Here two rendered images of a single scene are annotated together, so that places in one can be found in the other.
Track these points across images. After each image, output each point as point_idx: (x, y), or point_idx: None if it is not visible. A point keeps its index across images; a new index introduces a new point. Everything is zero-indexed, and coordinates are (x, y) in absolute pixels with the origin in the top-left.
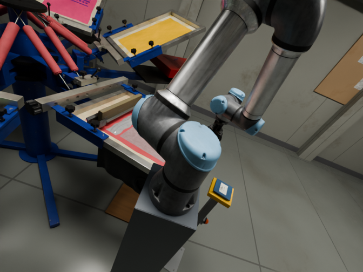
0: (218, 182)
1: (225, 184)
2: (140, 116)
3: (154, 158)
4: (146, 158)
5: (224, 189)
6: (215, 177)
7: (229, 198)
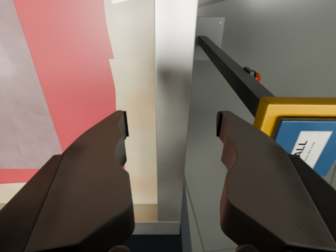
0: (286, 137)
1: (321, 128)
2: None
3: (34, 172)
4: (22, 187)
5: (310, 151)
6: (273, 105)
7: (323, 174)
